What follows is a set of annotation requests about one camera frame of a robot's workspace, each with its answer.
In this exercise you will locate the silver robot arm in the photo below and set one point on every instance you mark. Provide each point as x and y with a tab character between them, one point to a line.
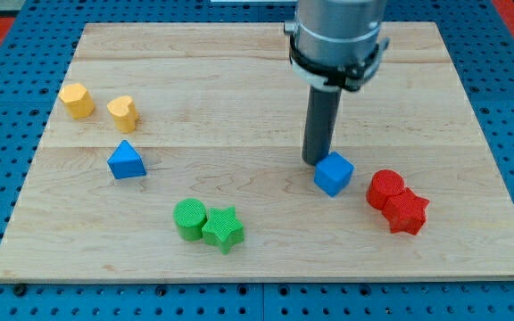
333	44

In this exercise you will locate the blue cube block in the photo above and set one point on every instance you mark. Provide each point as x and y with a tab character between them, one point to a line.
333	173

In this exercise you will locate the yellow heart block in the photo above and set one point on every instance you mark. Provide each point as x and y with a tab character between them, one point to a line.
124	113

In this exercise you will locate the green star block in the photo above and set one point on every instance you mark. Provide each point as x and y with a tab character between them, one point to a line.
223	229

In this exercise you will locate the wooden board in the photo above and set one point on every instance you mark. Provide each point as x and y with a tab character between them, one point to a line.
221	116

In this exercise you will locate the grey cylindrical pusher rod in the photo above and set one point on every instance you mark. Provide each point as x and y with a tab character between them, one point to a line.
319	127

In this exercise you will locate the green cylinder block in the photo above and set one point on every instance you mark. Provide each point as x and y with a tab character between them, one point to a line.
189	216

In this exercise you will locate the red cylinder block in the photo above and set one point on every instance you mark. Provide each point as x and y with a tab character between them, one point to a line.
384	184

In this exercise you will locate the blue triangle block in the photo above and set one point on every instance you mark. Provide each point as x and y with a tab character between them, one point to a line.
125	162

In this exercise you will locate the red star block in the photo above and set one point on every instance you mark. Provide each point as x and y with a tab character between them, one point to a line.
406	212

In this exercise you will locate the yellow hexagon block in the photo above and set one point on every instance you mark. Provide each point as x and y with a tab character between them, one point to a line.
77	100

